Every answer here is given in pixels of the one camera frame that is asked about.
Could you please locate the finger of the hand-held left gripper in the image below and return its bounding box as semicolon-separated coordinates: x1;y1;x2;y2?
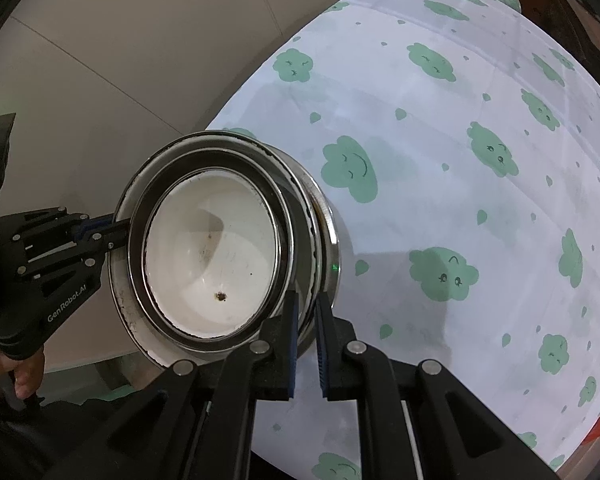
77;232;131;266
60;210;131;233

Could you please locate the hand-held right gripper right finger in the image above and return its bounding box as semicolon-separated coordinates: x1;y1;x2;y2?
314;291;556;480

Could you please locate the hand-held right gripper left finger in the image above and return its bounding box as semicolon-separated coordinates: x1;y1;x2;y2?
45;290;301;480

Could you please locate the small steel bowl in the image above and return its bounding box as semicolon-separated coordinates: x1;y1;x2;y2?
127;147;296;351

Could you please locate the large white enamel bowl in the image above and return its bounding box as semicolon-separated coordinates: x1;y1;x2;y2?
107;130;306;368

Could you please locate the small white enamel bowl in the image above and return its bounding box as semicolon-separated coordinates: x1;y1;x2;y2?
142;167;283;338

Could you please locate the person's left hand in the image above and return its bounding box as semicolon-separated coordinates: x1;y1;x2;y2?
0;345;46;401

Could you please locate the person's dark clothing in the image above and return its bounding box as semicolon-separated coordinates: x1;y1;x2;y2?
0;385;146;480

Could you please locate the cloud print tablecloth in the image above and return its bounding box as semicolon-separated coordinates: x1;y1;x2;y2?
205;0;600;473

